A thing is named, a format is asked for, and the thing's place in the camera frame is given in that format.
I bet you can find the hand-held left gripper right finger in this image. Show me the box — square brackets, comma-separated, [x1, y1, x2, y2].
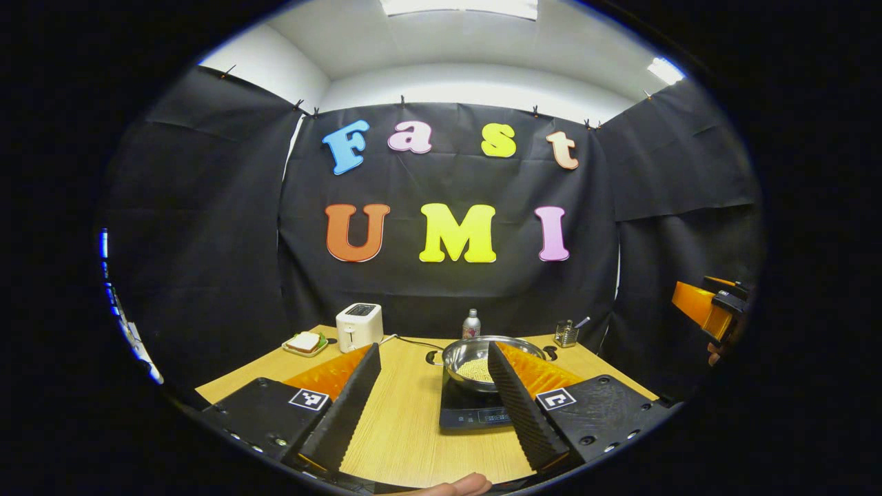
[487, 341, 679, 473]

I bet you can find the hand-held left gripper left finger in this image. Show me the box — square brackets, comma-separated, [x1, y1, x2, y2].
[200, 343, 382, 473]

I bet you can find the black induction cooktop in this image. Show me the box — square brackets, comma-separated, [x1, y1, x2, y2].
[440, 375, 514, 432]

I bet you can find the stainless steel pot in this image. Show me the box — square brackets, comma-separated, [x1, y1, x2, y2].
[426, 335, 552, 393]

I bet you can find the white rectangular plate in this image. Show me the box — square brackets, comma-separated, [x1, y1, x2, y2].
[283, 332, 330, 358]

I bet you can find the white toaster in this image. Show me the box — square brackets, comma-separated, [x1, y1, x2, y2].
[336, 303, 384, 353]

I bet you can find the black backdrop cloth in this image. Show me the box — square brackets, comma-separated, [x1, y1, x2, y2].
[100, 65, 766, 407]

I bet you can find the small ceiling light panel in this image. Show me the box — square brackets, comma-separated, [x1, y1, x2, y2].
[647, 57, 687, 86]

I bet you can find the large ceiling light panel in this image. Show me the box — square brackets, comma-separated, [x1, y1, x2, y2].
[380, 0, 539, 21]

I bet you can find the wire mesh holder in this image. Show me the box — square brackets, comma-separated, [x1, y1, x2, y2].
[554, 317, 591, 348]

